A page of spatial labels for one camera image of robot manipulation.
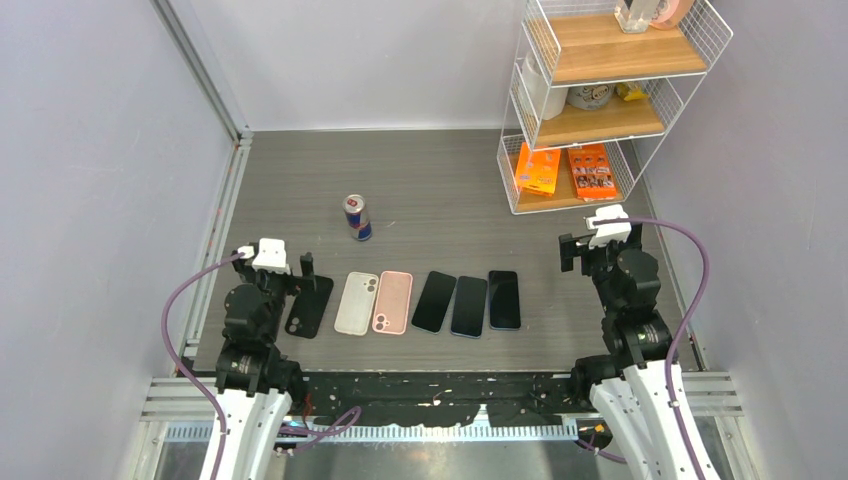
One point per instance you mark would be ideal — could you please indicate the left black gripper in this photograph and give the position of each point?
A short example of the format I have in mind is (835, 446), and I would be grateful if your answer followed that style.
(295, 283)

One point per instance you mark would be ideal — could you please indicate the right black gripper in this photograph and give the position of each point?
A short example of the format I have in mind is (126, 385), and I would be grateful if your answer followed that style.
(571, 246)

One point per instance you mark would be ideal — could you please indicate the black phone case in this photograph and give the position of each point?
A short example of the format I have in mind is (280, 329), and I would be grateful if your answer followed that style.
(308, 310)

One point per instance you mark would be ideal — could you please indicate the dark blue phone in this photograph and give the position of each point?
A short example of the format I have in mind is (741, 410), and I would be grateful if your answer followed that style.
(504, 300)

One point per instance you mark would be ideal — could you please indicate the teal phone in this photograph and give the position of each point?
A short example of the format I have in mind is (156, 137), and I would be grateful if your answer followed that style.
(433, 302)

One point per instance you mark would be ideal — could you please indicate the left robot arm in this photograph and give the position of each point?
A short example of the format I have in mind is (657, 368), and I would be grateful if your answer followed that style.
(255, 385)

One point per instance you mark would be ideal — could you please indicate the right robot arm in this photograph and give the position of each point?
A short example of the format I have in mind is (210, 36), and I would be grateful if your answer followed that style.
(637, 386)

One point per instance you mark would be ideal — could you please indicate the orange snack box right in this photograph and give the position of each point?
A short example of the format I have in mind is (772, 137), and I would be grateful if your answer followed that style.
(592, 173)

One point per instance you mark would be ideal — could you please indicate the orange snack box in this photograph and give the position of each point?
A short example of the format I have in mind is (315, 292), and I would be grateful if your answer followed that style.
(537, 171)
(592, 173)

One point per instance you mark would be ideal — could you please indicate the orange snack box left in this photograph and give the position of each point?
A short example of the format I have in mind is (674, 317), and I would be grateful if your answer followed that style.
(537, 171)

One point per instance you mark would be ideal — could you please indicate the Red Bull can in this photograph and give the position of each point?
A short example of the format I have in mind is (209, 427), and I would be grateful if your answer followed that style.
(357, 217)

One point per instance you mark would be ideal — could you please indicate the white bottle on shelf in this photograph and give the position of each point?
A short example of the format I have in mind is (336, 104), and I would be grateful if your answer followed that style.
(548, 102)

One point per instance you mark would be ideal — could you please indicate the round tin on shelf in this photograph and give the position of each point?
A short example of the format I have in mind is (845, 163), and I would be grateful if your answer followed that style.
(590, 97)

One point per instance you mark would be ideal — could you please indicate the yellow packet on shelf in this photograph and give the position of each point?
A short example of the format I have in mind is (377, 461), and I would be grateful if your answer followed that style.
(631, 91)

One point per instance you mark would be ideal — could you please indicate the clear glass jar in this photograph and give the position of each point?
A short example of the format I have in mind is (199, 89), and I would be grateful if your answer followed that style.
(632, 14)

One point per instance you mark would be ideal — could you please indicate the pink tape roll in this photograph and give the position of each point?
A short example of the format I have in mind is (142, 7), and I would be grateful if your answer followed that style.
(669, 13)

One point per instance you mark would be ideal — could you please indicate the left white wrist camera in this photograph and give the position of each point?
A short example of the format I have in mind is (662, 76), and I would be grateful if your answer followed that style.
(266, 254)

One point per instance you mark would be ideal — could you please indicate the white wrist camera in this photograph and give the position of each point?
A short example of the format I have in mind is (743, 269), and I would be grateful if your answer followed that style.
(266, 254)
(609, 223)

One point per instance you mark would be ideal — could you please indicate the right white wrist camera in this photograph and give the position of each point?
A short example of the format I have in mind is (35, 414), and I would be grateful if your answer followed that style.
(609, 223)

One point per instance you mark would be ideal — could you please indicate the white wire shelf rack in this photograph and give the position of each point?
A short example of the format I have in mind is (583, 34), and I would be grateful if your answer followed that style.
(579, 43)

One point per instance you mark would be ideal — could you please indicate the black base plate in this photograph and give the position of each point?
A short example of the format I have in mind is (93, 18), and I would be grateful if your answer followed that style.
(445, 399)

